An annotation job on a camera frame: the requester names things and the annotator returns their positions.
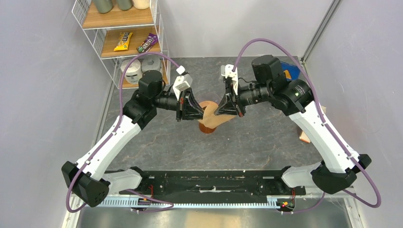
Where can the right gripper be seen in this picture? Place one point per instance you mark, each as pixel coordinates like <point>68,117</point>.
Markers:
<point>229,105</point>

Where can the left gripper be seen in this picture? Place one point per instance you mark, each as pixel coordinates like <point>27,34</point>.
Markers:
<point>187,107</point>

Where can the brown paper coffee filter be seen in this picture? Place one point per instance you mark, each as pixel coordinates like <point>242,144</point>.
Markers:
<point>211,120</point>

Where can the amber glass carafe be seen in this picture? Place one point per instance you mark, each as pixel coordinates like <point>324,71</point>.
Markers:
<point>205,129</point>

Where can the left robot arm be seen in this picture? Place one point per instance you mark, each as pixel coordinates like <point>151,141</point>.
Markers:
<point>87,179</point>

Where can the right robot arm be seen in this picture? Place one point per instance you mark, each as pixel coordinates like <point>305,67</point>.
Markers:
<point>338,169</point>

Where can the grey paper roll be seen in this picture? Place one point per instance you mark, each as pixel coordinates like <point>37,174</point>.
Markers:
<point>151,63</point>

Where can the white paper roll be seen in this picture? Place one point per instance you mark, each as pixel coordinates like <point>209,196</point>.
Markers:
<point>134,72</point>

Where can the blue Doritos chip bag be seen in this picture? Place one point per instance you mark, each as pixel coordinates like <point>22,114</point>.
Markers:
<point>291,71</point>

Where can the purple candy bar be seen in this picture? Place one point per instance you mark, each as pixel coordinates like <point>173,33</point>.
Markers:
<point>148,43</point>

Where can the yellow M&M's bag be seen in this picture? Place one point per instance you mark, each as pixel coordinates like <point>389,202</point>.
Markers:
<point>124,41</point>

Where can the cream jar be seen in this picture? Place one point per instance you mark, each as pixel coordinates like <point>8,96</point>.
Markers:
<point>141,4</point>

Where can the green jar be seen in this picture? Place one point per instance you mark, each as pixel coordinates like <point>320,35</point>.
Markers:
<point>103,6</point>
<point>124,4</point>

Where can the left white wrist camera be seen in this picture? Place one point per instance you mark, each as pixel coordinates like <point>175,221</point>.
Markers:
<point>182,82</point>

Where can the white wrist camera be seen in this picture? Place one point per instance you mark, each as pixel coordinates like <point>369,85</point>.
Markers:
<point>230,78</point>
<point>182,82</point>

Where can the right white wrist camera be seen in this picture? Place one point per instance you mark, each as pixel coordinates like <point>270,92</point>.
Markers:
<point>230,78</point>

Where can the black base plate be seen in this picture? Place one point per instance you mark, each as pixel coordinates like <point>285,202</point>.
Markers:
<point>205,187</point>

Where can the white wire shelf rack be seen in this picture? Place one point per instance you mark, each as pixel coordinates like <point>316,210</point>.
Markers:
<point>118,34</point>

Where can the aluminium rail frame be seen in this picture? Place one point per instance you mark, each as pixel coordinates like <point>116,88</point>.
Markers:
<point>136,210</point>

